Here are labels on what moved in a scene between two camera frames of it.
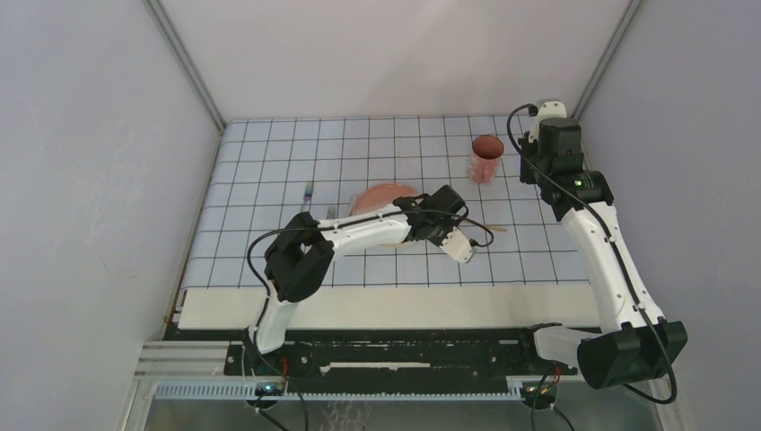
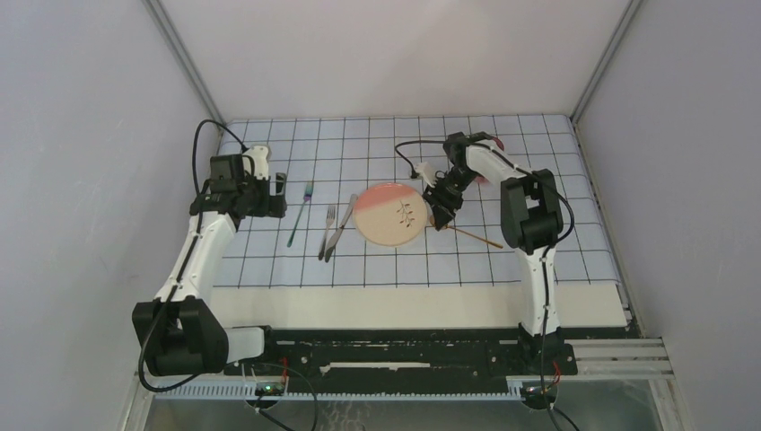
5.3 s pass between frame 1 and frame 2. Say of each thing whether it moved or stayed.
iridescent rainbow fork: stayed
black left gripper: moved
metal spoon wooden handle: moved
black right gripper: moved
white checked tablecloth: stayed
